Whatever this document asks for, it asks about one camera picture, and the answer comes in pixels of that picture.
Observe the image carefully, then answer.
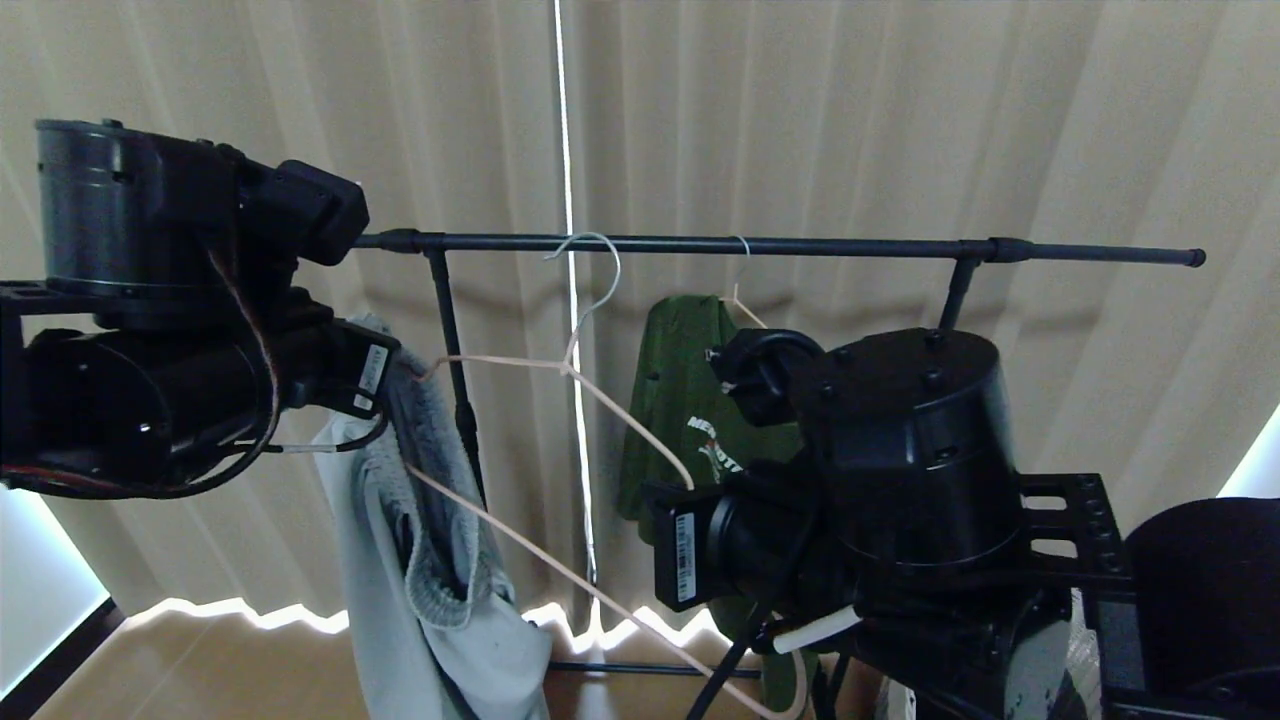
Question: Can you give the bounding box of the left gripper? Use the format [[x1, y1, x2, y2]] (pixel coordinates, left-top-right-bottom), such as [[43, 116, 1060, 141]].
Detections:
[[0, 318, 401, 483]]

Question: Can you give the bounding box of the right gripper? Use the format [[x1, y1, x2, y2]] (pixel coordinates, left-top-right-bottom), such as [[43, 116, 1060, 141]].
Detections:
[[645, 468, 837, 615]]

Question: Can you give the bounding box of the green printed shirt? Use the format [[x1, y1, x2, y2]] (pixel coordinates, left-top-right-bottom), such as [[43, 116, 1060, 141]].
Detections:
[[615, 295, 833, 713]]

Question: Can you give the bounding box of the pale grey garment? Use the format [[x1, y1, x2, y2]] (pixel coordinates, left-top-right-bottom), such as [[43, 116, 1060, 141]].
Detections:
[[313, 315, 553, 720]]

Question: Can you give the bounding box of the black clothes rack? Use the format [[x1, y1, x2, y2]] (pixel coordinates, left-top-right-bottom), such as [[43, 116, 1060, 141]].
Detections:
[[352, 228, 1207, 681]]

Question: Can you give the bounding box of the beige curtain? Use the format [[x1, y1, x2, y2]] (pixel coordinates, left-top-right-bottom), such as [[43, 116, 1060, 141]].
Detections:
[[0, 0, 1280, 651]]

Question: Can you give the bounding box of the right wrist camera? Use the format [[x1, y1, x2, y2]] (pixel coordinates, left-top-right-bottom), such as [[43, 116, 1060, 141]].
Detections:
[[706, 328, 827, 427]]

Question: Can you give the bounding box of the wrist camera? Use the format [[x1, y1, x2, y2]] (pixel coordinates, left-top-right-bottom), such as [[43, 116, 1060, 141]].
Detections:
[[245, 158, 371, 268], [706, 328, 827, 427]]

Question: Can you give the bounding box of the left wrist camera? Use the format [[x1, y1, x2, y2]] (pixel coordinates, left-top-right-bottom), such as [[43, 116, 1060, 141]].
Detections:
[[245, 158, 371, 268]]

